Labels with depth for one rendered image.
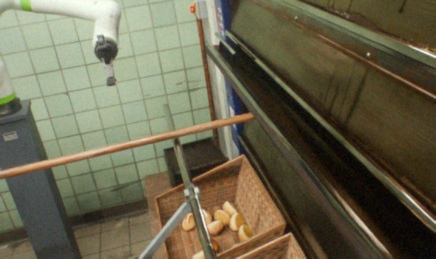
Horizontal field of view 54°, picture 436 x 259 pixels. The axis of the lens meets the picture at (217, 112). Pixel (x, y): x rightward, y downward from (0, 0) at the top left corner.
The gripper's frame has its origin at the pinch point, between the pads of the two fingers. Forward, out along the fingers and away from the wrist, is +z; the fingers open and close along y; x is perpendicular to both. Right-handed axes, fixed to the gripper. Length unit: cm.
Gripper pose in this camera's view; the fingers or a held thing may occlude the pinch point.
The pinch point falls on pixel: (106, 66)
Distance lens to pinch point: 161.4
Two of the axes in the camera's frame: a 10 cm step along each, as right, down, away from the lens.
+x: -9.6, 2.1, -1.6
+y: 1.3, 9.0, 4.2
